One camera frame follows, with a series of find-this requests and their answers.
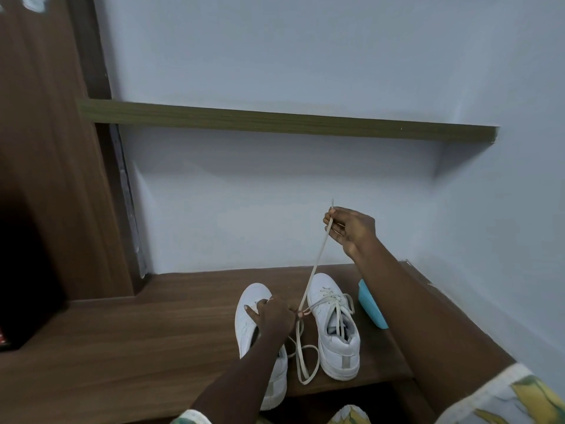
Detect person's left forearm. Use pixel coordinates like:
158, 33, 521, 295
192, 337, 290, 416

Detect blue plastic basket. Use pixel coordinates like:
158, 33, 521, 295
357, 279, 390, 330

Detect person's right forearm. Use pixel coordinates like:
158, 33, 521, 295
353, 238, 517, 416

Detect person's right hand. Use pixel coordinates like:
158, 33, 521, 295
323, 207, 378, 259

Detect person's left hand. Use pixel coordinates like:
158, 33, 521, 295
244, 296, 305, 345

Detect cream shoelace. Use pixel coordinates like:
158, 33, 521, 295
287, 198, 337, 385
308, 291, 357, 339

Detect white sneaker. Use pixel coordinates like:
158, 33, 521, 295
307, 273, 361, 382
234, 283, 289, 412

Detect wooden wall shelf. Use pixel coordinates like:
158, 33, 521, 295
77, 97, 500, 145

